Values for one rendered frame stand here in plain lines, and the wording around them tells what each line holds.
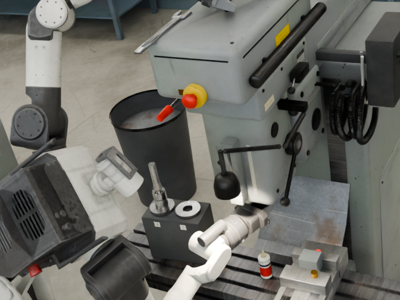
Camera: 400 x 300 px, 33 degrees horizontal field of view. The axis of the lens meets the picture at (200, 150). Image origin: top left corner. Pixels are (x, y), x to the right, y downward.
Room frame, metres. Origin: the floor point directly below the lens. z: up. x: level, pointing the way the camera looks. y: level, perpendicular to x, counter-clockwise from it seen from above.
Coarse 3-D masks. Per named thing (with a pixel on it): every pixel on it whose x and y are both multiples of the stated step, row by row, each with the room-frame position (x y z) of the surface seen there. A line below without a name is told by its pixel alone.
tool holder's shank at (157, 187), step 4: (152, 164) 1.92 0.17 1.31; (152, 168) 1.92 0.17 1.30; (156, 168) 1.93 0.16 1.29; (152, 172) 1.92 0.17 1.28; (156, 172) 1.92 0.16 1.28; (152, 176) 1.92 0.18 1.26; (156, 176) 1.92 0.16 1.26; (152, 180) 1.92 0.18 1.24; (156, 180) 1.92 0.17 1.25; (156, 184) 1.92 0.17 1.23; (160, 184) 1.93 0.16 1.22; (156, 188) 1.92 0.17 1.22; (160, 188) 1.92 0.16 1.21
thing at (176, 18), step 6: (180, 12) 1.71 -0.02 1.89; (186, 12) 1.69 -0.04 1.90; (174, 18) 1.67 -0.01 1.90; (180, 18) 1.67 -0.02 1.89; (168, 24) 1.63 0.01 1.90; (174, 24) 1.64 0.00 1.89; (162, 30) 1.61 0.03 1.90; (156, 36) 1.58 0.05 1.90; (150, 42) 1.55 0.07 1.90; (138, 48) 1.53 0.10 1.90; (144, 48) 1.52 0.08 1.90
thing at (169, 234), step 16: (176, 208) 1.90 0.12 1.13; (192, 208) 1.89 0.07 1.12; (208, 208) 1.89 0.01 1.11; (144, 224) 1.90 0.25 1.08; (160, 224) 1.87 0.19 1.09; (176, 224) 1.84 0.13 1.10; (192, 224) 1.81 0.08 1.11; (208, 224) 1.87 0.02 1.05; (160, 240) 1.88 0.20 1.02; (176, 240) 1.85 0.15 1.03; (160, 256) 1.89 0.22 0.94; (176, 256) 1.86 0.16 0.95; (192, 256) 1.83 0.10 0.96
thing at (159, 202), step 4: (156, 196) 1.91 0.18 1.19; (160, 196) 1.91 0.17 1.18; (164, 196) 1.91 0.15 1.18; (156, 200) 1.91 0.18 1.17; (160, 200) 1.91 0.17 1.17; (164, 200) 1.91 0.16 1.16; (156, 204) 1.92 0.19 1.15; (160, 204) 1.91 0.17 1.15; (164, 204) 1.91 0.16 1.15; (168, 204) 1.93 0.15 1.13; (160, 208) 1.91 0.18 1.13; (164, 208) 1.91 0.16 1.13
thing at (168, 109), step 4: (176, 100) 1.59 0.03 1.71; (180, 100) 1.60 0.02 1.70; (172, 104) 1.57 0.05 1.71; (176, 104) 1.58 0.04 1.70; (164, 108) 1.55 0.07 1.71; (168, 108) 1.55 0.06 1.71; (172, 108) 1.55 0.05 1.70; (160, 112) 1.53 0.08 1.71; (164, 112) 1.53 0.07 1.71; (168, 112) 1.54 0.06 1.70; (160, 116) 1.52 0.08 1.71; (164, 116) 1.52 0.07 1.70; (160, 120) 1.51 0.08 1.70
